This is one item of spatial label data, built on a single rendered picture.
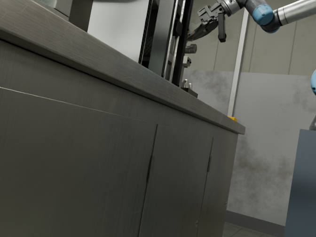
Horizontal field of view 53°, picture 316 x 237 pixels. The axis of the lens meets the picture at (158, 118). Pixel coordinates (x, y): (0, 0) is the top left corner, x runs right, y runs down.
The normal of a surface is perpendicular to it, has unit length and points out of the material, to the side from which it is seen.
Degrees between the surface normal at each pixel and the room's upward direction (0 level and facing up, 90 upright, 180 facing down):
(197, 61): 90
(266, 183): 90
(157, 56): 90
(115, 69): 90
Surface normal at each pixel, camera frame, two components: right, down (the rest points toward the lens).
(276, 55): -0.47, -0.12
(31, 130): 0.90, 0.14
